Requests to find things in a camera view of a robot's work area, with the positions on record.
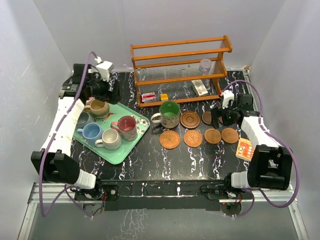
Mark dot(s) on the green white flat box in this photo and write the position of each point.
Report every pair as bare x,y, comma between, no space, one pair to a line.
199,88

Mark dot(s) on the red white small box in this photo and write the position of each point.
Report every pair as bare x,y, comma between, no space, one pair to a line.
148,97

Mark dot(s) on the dark walnut coaster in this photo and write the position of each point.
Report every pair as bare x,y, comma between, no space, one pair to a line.
207,117
220,120

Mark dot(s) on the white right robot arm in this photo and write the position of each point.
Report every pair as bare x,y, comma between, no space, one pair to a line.
271,163

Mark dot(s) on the dark grooved wooden coaster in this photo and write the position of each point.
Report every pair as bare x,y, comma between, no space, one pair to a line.
190,120

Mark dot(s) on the orange wooden rack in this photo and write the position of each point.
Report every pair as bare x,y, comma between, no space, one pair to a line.
170,67

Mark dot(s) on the aluminium table frame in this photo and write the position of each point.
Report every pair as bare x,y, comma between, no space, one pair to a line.
154,178

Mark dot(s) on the woven rattan coaster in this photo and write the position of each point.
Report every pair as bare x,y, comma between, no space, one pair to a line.
193,138
169,139

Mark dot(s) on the maroon speckled mug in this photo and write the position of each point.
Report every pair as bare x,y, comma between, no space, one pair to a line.
127,127

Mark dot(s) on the grey blue mug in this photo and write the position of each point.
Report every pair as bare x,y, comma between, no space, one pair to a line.
84,119

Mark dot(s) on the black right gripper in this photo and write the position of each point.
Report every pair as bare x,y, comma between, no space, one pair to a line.
215,113

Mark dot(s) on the smooth brown wooden coaster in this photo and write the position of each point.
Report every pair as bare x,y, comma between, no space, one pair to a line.
229,135
212,136

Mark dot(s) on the white speckled mug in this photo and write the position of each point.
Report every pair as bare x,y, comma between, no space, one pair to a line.
110,140

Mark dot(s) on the beige brown mug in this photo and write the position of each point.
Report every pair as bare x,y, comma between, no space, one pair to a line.
99,109

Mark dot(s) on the yellow small block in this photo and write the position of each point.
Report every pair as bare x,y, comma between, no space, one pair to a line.
164,97

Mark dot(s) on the green floral mug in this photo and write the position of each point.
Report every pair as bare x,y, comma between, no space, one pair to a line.
168,115

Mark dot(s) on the green floral serving tray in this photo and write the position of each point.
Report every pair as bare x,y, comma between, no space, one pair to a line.
116,112

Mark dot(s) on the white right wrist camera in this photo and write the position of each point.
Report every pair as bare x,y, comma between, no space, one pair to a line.
226,96

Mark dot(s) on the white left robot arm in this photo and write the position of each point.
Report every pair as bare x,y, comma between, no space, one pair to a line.
53,161

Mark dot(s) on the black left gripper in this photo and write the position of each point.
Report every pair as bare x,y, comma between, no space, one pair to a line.
112,97

